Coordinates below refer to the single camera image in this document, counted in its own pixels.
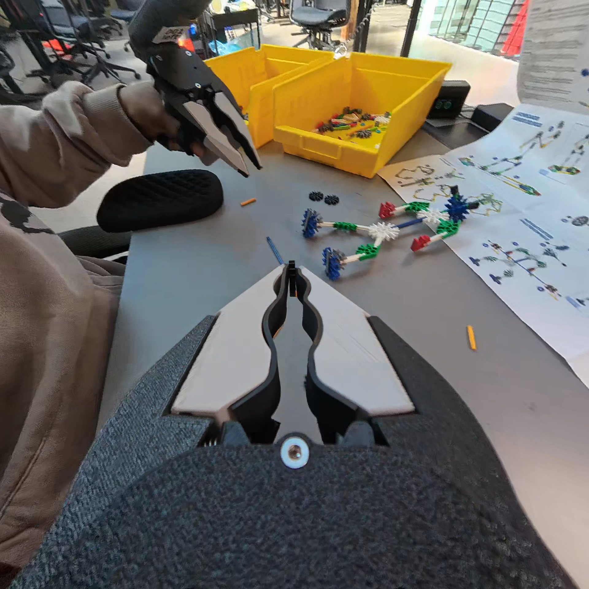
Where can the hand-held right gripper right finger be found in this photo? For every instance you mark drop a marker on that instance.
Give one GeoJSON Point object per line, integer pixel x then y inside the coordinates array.
{"type": "Point", "coordinates": [359, 363]}

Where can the long blue toy rod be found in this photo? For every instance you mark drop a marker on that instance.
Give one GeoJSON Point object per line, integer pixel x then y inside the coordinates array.
{"type": "Point", "coordinates": [274, 251]}

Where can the black snowflake connector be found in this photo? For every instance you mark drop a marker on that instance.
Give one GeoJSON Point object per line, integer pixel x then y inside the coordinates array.
{"type": "Point", "coordinates": [315, 195]}
{"type": "Point", "coordinates": [331, 199]}
{"type": "Point", "coordinates": [291, 276]}

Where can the person's beige shirt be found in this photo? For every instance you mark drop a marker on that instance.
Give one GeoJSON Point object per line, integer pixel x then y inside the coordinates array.
{"type": "Point", "coordinates": [46, 345]}

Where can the black device with green lights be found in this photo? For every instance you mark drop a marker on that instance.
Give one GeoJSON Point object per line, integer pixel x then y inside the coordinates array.
{"type": "Point", "coordinates": [448, 99]}

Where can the colourful toy rod model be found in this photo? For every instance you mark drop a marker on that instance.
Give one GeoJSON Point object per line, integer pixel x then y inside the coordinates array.
{"type": "Point", "coordinates": [384, 230]}

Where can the grey desk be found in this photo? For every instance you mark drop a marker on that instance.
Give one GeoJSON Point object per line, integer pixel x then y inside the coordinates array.
{"type": "Point", "coordinates": [207, 285]}

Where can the black padded chair armrest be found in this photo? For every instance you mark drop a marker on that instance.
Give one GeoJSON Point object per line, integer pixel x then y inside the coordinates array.
{"type": "Point", "coordinates": [161, 200]}

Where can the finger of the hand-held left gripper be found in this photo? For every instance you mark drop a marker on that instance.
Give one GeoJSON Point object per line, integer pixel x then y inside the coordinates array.
{"type": "Point", "coordinates": [232, 117]}
{"type": "Point", "coordinates": [216, 138]}

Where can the person's left forearm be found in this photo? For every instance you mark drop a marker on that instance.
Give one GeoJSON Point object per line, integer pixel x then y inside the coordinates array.
{"type": "Point", "coordinates": [69, 138]}

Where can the black power adapter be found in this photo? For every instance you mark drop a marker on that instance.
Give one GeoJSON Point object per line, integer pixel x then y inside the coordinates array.
{"type": "Point", "coordinates": [490, 116]}

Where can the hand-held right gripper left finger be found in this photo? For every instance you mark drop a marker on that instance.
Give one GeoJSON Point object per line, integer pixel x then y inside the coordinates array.
{"type": "Point", "coordinates": [225, 363]}

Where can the printed instruction sheet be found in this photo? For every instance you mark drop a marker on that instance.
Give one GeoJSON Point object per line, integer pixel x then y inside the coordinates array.
{"type": "Point", "coordinates": [552, 299]}

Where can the yellow plastic bin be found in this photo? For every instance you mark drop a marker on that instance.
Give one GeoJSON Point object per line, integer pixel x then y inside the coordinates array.
{"type": "Point", "coordinates": [239, 73]}
{"type": "Point", "coordinates": [322, 147]}

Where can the person's left hand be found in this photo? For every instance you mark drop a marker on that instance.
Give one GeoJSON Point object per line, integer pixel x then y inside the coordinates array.
{"type": "Point", "coordinates": [142, 110]}

